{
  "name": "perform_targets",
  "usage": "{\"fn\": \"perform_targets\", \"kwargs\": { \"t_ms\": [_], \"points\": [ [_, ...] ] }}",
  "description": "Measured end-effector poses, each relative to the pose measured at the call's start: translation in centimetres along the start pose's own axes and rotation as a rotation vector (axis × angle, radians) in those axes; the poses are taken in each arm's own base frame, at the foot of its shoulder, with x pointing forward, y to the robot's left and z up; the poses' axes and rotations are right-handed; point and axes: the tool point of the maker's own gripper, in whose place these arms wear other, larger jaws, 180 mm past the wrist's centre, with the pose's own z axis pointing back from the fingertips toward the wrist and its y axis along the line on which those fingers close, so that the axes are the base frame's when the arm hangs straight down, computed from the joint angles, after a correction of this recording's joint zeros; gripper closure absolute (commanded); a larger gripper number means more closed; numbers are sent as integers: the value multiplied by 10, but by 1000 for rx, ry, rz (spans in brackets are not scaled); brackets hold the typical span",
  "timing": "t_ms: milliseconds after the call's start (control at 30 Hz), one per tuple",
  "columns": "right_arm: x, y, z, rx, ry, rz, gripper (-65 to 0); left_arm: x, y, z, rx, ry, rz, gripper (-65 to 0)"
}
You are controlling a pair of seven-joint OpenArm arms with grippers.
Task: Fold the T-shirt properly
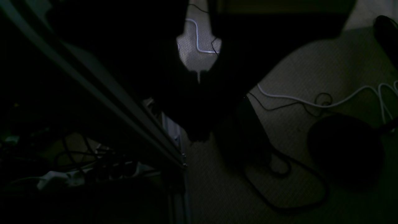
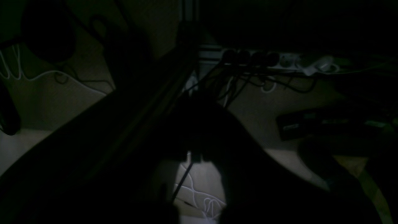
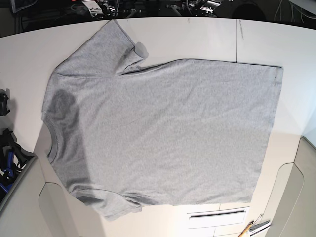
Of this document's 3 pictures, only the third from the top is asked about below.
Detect grey T-shirt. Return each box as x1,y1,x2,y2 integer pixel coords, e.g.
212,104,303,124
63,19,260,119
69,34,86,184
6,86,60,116
42,21,283,221

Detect black and blue equipment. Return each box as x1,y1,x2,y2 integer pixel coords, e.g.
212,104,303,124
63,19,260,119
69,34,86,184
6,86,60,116
0,128,35,195

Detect black device at left edge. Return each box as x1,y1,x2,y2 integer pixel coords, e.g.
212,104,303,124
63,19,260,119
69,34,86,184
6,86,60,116
0,89,10,117

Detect white cable slot plate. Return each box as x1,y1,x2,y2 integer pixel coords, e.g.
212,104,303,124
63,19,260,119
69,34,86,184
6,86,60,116
187,207,249,229

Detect wooden handled tool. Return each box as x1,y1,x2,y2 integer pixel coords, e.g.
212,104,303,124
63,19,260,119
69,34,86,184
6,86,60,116
238,221,254,237

